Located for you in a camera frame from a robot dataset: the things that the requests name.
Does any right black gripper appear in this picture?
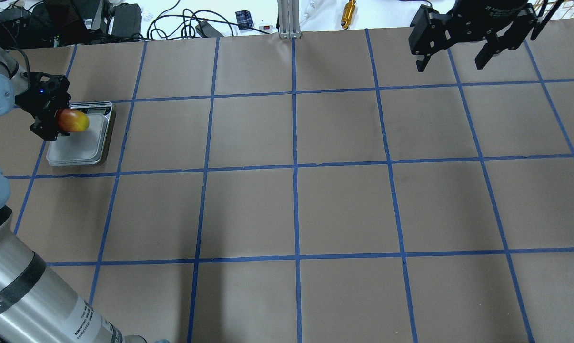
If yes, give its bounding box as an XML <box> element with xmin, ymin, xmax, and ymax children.
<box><xmin>408</xmin><ymin>0</ymin><xmax>539</xmax><ymax>72</ymax></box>

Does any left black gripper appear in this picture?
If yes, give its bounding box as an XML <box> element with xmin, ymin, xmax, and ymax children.
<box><xmin>15</xmin><ymin>72</ymin><xmax>71</xmax><ymax>141</ymax></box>

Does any yellow mango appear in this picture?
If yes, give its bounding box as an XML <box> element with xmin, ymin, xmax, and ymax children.
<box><xmin>55</xmin><ymin>108</ymin><xmax>90</xmax><ymax>134</ymax></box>

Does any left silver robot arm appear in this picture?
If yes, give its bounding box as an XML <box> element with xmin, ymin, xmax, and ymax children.
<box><xmin>0</xmin><ymin>46</ymin><xmax>145</xmax><ymax>343</ymax></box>

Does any silver digital kitchen scale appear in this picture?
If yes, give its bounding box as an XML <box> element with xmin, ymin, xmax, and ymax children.
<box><xmin>46</xmin><ymin>101</ymin><xmax>115</xmax><ymax>167</ymax></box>

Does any black electronics pile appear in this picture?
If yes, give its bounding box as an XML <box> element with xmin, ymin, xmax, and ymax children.
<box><xmin>0</xmin><ymin>0</ymin><xmax>111</xmax><ymax>50</ymax></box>

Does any black power adapter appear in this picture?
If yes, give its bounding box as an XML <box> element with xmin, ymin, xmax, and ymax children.
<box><xmin>111</xmin><ymin>3</ymin><xmax>142</xmax><ymax>39</ymax></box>

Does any metal cylinder connector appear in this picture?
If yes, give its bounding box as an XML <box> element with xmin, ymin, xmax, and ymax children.
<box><xmin>340</xmin><ymin>0</ymin><xmax>356</xmax><ymax>30</ymax></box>

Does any small dark blue box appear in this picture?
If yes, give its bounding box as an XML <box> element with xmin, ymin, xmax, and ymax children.
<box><xmin>235</xmin><ymin>10</ymin><xmax>253</xmax><ymax>31</ymax></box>

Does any black cable bundle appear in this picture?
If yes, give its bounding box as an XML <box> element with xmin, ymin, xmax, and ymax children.
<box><xmin>146</xmin><ymin>0</ymin><xmax>273</xmax><ymax>41</ymax></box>

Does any aluminium frame post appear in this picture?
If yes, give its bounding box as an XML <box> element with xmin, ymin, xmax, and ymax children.
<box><xmin>276</xmin><ymin>0</ymin><xmax>302</xmax><ymax>39</ymax></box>

